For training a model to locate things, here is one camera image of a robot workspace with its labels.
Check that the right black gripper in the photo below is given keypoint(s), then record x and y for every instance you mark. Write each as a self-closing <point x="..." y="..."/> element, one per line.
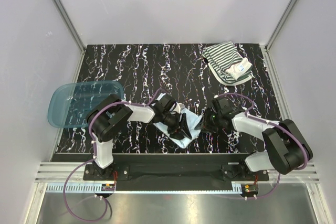
<point x="203" y="124"/>

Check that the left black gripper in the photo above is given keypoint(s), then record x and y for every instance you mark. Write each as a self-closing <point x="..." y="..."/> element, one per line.
<point x="176" y="131"/>

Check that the light blue towel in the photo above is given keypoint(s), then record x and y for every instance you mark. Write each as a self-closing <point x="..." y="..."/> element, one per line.
<point x="192" y="120"/>

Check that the green white striped towel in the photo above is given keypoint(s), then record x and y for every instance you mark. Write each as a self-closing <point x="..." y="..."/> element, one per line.
<point x="227" y="65"/>

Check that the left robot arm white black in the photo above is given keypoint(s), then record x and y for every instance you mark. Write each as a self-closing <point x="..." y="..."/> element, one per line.
<point x="105" y="121"/>

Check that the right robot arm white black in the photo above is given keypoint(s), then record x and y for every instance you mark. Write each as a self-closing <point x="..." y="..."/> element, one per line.
<point x="286" y="149"/>

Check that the right electronics board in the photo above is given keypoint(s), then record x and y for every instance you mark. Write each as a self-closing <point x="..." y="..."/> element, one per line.
<point x="252" y="188"/>

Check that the electronics board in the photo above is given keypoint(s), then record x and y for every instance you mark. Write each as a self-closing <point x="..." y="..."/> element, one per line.
<point x="252" y="188"/>
<point x="108" y="187"/>

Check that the left electronics board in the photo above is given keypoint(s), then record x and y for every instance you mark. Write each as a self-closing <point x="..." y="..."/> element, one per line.
<point x="108" y="187"/>

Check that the blue transparent plastic container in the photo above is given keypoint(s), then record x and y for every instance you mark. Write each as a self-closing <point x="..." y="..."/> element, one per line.
<point x="71" y="103"/>

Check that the aluminium frame rail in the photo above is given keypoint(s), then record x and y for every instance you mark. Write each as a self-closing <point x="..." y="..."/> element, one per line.
<point x="68" y="177"/>

